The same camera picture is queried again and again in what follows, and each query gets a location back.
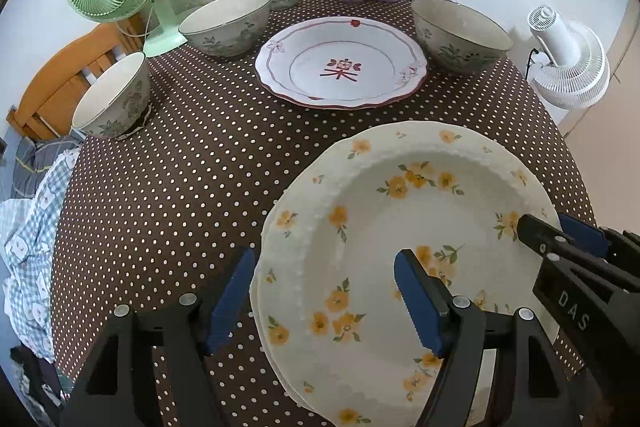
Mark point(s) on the wooden chair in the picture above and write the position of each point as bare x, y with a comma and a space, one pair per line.
55, 72

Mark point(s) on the blue checked cloth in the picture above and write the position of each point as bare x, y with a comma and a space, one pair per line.
30, 257

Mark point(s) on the floral ceramic bowl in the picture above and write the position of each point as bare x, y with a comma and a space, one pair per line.
225, 32
450, 52
120, 107

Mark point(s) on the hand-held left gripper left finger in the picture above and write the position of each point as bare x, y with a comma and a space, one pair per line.
230, 297

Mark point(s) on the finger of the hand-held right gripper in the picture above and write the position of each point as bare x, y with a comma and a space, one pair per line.
585, 232
537, 232

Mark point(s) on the brown polka dot tablecloth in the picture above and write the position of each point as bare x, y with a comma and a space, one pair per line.
200, 182

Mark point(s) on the grey plaid cloth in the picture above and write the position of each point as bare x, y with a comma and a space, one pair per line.
30, 162

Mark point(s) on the dark cloth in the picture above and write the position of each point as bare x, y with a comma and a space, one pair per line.
30, 372

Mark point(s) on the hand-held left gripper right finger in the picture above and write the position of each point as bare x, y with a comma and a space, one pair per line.
415, 297

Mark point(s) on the red patterned white plate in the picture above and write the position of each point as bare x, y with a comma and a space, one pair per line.
310, 72

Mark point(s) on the white desk fan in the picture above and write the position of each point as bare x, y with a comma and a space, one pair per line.
575, 57

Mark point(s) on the yellow floral plate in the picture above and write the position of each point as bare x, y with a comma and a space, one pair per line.
350, 187

